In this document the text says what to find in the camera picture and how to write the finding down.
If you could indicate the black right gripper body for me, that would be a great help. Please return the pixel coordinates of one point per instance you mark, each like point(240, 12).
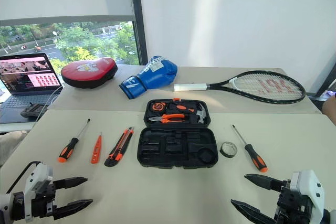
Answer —
point(294, 205)

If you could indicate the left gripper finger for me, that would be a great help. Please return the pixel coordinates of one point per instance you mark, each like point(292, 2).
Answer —
point(74, 207)
point(71, 181)

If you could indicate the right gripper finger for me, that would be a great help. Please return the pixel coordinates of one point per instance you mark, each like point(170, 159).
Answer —
point(254, 212)
point(265, 182)

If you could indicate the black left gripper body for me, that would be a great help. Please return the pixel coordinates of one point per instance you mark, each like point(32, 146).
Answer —
point(43, 200)

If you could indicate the black orange screwdriver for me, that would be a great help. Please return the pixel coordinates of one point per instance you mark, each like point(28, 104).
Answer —
point(68, 148)
point(256, 157)

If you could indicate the orange voltage tester pen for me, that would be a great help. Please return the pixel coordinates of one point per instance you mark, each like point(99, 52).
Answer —
point(95, 151)

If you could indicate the black electrical tape roll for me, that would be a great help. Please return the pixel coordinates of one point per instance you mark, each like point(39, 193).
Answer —
point(228, 153)

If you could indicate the black orange utility knife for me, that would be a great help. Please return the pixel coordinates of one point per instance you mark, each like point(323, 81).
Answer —
point(118, 150)

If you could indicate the black tool case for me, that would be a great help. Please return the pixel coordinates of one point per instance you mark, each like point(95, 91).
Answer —
point(178, 153)

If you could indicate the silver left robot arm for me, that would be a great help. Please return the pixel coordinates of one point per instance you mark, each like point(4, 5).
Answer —
point(6, 207)

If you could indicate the person's bare forearm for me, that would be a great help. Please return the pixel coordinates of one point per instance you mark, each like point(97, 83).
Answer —
point(330, 111)

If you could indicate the beige fabric seat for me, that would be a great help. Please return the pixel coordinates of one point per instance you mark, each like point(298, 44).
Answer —
point(10, 148)

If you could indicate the black handheld controller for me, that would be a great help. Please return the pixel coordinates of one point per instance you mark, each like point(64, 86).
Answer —
point(32, 111)

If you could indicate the red boxing focus pad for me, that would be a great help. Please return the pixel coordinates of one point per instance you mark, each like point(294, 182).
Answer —
point(86, 74)

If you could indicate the black orange tape measure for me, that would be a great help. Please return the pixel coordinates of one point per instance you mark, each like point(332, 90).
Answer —
point(158, 107)

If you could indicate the dark laptop computer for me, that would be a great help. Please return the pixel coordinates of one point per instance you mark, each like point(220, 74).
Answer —
point(26, 74)

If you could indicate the black tennis racket white grip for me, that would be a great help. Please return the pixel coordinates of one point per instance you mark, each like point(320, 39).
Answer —
point(191, 87)

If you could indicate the blue boxing glove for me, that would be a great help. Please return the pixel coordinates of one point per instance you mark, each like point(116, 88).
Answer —
point(155, 77)

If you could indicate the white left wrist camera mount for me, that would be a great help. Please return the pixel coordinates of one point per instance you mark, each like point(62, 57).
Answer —
point(39, 171)

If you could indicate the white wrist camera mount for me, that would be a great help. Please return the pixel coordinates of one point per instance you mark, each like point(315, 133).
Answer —
point(312, 182)
point(39, 171)

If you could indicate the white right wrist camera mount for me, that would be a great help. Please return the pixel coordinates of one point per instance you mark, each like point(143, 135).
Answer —
point(312, 182)

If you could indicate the black window frame post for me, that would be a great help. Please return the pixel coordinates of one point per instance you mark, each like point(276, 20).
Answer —
point(137, 19)

